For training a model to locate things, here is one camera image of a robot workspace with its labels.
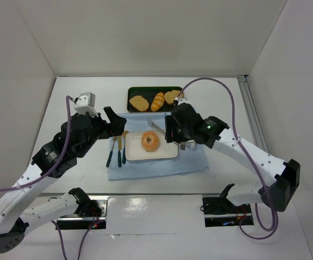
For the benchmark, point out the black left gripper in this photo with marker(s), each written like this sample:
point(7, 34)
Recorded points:
point(103, 125)

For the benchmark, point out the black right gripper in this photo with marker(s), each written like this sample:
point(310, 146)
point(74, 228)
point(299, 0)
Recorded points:
point(171, 129)

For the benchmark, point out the metal kitchen tongs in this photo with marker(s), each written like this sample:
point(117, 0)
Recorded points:
point(157, 128)

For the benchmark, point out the orange glazed donut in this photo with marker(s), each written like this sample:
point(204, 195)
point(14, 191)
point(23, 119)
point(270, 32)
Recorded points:
point(150, 141)

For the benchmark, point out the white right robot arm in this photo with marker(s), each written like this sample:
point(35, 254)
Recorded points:
point(279, 179)

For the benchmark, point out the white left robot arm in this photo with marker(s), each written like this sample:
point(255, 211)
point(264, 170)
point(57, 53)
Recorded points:
point(17, 217)

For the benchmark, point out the striped bread roll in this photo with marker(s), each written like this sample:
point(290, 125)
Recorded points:
point(158, 102)

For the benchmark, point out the right bread slice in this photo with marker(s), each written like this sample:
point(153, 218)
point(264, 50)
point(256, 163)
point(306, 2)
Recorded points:
point(170, 96)

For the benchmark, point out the bread slice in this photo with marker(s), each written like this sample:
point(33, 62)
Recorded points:
point(139, 103)
point(170, 96)

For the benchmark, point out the left bread slice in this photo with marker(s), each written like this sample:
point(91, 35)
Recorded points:
point(139, 103)

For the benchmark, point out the white rectangular plate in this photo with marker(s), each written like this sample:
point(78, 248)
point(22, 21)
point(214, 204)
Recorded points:
point(135, 152)

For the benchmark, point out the dark green serving tray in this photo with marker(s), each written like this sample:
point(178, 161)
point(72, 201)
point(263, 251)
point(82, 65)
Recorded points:
point(151, 99)

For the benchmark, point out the light blue cloth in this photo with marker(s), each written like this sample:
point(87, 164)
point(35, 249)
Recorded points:
point(188, 161)

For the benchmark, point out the gold spoon green handle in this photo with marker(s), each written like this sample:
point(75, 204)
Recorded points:
point(124, 145)

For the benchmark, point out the gold knife green handle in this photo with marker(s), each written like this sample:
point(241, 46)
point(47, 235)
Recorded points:
point(119, 151)

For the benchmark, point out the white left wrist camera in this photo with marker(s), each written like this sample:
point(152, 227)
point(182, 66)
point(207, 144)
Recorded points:
point(85, 104)

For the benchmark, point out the aluminium rail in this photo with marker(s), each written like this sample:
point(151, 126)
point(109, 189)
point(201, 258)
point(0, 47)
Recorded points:
point(251, 112)

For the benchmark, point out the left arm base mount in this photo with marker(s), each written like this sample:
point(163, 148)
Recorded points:
point(95, 216)

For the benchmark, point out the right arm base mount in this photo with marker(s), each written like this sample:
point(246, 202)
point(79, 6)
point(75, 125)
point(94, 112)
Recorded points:
point(219, 212)

